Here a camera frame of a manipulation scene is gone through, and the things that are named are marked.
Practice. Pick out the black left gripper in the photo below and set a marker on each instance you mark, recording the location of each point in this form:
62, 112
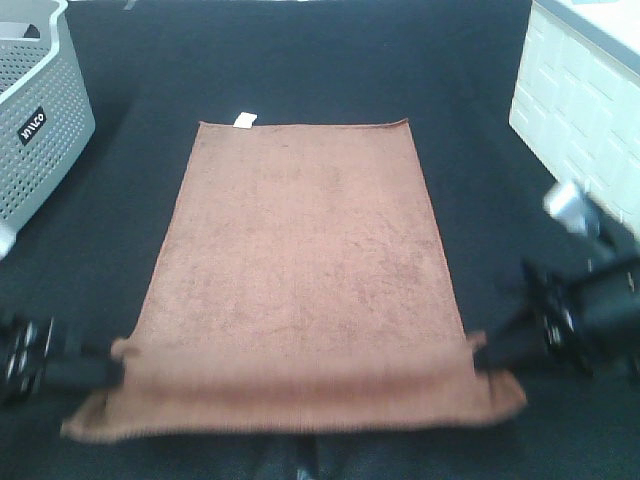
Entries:
24, 350

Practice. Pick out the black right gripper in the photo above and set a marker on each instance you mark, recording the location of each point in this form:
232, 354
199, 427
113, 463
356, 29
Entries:
525, 339

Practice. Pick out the brown microfibre towel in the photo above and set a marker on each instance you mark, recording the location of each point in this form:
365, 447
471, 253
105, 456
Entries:
301, 286

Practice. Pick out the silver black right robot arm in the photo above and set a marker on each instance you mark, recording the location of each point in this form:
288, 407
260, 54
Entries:
587, 321

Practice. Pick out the white woven-pattern storage bin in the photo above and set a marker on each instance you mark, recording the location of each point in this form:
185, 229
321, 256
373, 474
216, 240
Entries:
576, 98

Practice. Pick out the grey perforated plastic basket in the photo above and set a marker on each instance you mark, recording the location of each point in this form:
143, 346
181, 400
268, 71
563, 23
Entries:
46, 116

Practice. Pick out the black table cloth mat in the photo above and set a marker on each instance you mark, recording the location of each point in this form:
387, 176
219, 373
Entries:
155, 69

